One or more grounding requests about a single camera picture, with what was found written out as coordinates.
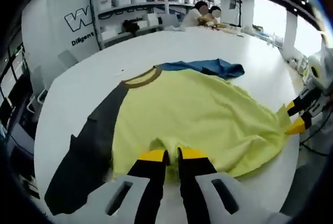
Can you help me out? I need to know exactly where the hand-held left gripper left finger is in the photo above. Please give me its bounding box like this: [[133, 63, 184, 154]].
[[85, 150, 170, 224]]

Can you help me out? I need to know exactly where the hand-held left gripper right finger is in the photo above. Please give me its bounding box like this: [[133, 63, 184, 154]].
[[177, 147, 261, 224]]

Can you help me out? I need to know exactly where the yellow blue grey garment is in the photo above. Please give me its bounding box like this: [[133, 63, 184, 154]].
[[44, 58, 300, 216]]

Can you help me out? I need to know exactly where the monitor on black stand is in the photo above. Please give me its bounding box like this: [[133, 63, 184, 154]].
[[230, 0, 245, 28]]

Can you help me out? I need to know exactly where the white office chair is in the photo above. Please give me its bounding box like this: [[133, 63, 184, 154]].
[[57, 49, 79, 66], [27, 88, 49, 113]]

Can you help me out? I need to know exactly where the black bag on shelf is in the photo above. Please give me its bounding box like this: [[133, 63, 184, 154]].
[[123, 20, 140, 32]]

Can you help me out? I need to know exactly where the grey metal storage shelf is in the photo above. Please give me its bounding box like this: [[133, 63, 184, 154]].
[[89, 0, 222, 51]]

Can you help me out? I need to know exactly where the black cable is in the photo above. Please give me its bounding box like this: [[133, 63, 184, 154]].
[[299, 119, 333, 157]]

